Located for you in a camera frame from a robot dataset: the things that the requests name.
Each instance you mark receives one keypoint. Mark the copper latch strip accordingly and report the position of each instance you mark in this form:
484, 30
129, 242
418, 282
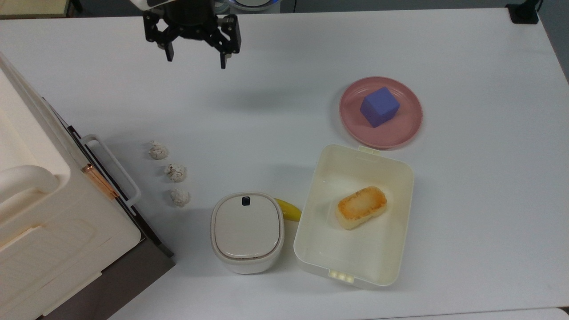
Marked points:
100, 182

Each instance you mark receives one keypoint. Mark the yellow toy banana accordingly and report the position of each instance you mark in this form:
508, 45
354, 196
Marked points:
289, 210

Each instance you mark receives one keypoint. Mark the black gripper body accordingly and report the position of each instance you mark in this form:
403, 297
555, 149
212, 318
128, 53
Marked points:
191, 18

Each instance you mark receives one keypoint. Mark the purple cube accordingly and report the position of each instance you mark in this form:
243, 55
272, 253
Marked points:
379, 106

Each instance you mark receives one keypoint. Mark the pink plate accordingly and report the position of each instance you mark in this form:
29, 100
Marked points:
400, 129

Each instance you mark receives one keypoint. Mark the cream open plastic bin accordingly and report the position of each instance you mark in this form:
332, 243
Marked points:
378, 258

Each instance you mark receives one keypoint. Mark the white lidded canister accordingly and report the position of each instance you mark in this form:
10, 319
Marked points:
246, 231

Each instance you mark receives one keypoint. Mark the black stand base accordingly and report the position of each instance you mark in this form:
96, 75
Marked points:
522, 13

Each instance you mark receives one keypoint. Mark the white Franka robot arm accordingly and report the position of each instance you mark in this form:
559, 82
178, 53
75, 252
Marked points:
141, 3

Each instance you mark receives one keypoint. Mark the white crumpled cookie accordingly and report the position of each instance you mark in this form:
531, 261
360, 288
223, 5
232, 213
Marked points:
175, 172
180, 197
158, 151

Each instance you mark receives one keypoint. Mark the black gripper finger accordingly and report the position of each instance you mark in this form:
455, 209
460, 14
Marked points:
155, 29
229, 38

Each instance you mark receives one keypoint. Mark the toasted bread toy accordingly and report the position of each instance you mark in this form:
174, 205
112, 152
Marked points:
361, 207

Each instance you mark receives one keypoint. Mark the dark wood drawer cabinet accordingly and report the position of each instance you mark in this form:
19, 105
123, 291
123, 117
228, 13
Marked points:
124, 284

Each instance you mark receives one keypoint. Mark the wooden side desk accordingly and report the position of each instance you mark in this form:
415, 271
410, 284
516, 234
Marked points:
31, 6

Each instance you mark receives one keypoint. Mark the white microwave oven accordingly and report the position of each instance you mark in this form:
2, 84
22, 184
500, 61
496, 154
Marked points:
44, 231

